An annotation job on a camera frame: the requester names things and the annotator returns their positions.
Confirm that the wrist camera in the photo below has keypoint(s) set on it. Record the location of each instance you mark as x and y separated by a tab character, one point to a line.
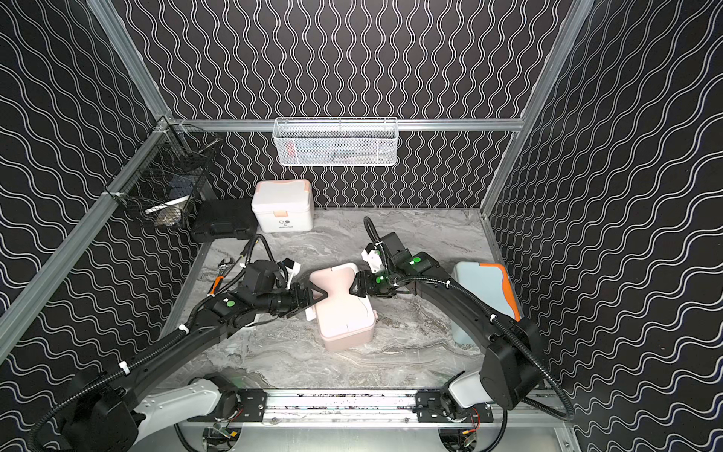
264	277
372	254

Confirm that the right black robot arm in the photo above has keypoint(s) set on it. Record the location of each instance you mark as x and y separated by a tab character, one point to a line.
513	370

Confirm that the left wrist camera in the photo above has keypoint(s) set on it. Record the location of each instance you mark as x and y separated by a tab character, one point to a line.
264	277

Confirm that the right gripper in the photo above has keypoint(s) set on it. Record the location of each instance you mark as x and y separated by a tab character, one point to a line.
363	285

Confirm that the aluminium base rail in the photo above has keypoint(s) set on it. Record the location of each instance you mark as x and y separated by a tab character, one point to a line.
373	409

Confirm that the black wire wall basket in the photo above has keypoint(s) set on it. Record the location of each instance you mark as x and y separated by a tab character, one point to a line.
168	187

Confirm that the light blue first aid box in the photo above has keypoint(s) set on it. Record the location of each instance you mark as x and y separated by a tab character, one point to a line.
490	283

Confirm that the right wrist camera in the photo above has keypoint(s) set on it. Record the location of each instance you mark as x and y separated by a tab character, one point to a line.
372	254

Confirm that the black plastic tool case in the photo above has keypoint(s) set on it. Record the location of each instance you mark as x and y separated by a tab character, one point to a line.
219	219

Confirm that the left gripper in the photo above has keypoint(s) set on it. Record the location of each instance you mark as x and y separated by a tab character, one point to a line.
302	298

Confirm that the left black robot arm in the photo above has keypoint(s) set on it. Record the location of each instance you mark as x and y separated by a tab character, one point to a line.
100	413

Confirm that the white wire wall basket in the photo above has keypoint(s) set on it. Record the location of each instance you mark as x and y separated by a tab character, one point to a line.
336	142

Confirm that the white first aid box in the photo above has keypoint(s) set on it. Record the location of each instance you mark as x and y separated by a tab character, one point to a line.
284	206

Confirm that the pink first aid box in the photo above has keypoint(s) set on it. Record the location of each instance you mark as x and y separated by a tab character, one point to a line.
344	320

